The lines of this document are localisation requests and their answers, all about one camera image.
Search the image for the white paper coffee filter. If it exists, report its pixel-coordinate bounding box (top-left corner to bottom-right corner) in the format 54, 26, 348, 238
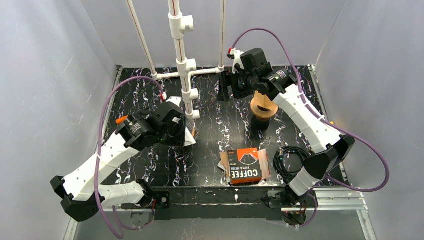
183, 131, 196, 147

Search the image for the brown paper coffee filter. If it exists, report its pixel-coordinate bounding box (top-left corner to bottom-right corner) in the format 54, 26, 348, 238
251, 91, 278, 112

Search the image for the red and black carafe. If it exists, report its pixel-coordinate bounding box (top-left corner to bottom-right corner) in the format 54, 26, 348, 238
250, 116, 271, 132

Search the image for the orange coffee filter package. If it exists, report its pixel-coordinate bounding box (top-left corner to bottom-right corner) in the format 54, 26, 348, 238
218, 148, 272, 185

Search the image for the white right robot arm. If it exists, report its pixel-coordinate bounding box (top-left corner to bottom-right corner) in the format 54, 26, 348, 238
217, 48, 355, 199

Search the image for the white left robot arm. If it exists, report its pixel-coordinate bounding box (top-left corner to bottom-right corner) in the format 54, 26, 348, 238
50, 96, 196, 222

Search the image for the white PVC pipe stand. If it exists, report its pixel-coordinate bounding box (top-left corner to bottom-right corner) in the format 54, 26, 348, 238
126, 0, 227, 123

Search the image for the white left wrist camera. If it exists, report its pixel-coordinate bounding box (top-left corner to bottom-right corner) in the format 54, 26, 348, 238
160, 92, 183, 110

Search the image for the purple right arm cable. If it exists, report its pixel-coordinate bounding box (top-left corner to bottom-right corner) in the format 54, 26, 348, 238
230, 28, 391, 230

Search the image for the orange handled screwdriver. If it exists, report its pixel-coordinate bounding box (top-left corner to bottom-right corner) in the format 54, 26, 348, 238
115, 115, 129, 125

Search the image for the coiled black cable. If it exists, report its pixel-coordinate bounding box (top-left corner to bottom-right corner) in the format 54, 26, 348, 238
273, 146, 311, 185

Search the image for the aluminium frame rail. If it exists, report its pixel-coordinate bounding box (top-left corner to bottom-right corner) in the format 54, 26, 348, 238
62, 187, 379, 240

